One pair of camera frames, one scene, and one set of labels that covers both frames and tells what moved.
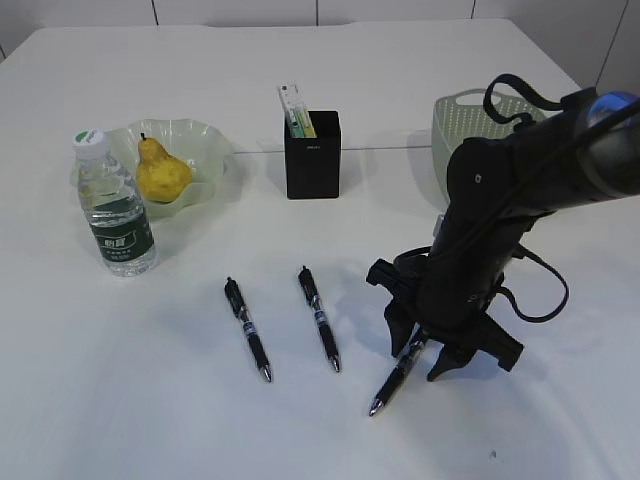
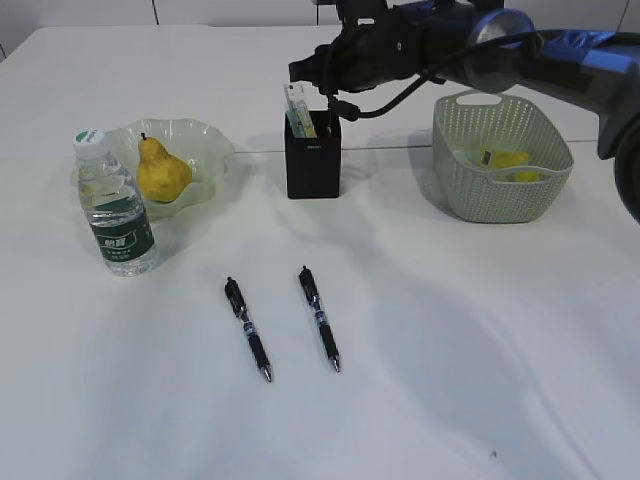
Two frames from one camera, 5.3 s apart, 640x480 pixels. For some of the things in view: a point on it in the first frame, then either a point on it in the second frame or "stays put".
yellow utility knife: (309, 127) stays put
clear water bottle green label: (114, 207) stays put
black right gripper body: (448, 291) -> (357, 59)
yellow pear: (162, 177) stays put
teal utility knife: (296, 128) stays put
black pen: (399, 370) -> (331, 115)
